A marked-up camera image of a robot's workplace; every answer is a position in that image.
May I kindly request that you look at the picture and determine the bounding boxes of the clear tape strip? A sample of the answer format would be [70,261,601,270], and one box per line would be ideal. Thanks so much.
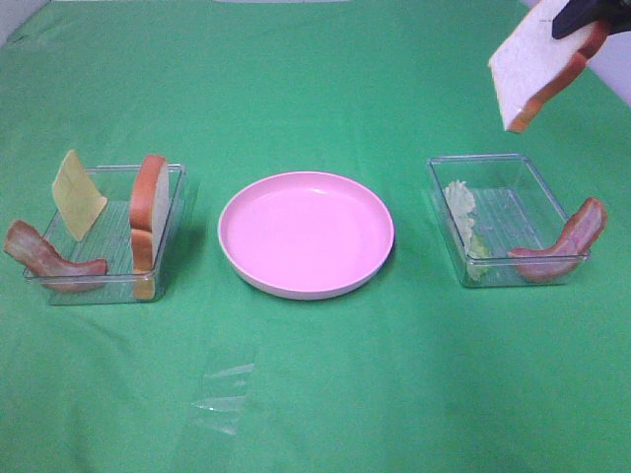
[189,344,257,438]

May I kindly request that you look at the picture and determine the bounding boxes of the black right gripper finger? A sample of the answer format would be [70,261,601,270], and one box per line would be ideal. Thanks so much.
[551,0,607,38]

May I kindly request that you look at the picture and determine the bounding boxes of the green tablecloth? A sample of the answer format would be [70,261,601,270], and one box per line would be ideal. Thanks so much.
[1,1,630,472]

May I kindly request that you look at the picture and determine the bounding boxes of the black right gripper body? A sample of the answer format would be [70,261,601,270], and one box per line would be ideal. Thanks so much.
[596,0,631,34]

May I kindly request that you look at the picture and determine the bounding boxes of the clear plastic container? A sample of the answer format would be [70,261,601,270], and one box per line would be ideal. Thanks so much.
[23,164,188,305]
[427,154,591,288]

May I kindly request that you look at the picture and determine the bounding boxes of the clear right plastic container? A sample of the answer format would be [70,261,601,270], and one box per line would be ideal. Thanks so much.
[427,154,591,288]

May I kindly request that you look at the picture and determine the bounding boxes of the yellow cheese slice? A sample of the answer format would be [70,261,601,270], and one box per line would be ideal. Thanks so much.
[51,150,107,241]

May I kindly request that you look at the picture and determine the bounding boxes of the clear left plastic container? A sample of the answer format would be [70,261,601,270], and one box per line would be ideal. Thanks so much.
[23,164,188,305]

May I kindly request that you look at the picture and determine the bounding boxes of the bread slice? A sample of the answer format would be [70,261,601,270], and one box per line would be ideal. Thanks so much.
[129,155,170,301]
[488,0,609,133]

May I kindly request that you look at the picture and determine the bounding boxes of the bacon strip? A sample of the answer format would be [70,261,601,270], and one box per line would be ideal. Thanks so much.
[3,220,107,278]
[508,197,607,283]

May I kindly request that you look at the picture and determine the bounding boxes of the pink plate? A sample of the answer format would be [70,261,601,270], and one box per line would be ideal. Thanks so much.
[217,171,395,301]

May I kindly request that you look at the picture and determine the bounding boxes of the green lettuce leaf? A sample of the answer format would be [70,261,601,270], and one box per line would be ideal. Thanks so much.
[443,180,490,286]

